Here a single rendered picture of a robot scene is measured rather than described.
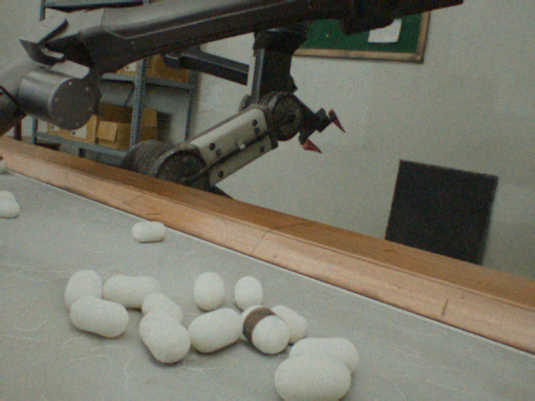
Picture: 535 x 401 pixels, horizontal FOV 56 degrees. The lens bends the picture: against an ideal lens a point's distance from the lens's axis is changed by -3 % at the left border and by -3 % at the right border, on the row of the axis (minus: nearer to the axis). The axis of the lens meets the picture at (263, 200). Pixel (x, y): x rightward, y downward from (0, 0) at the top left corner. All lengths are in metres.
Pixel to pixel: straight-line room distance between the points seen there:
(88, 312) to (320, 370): 0.13
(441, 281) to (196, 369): 0.22
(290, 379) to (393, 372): 0.08
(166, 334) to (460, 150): 2.18
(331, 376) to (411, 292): 0.18
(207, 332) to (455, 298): 0.20
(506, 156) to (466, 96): 0.31
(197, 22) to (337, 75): 2.07
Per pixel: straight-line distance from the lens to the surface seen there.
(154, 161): 0.93
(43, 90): 0.58
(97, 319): 0.30
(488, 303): 0.41
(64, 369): 0.27
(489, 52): 2.40
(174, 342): 0.27
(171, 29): 0.62
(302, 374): 0.25
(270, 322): 0.29
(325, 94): 2.68
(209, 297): 0.34
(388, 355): 0.33
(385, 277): 0.43
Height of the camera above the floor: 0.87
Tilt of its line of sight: 9 degrees down
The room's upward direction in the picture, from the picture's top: 7 degrees clockwise
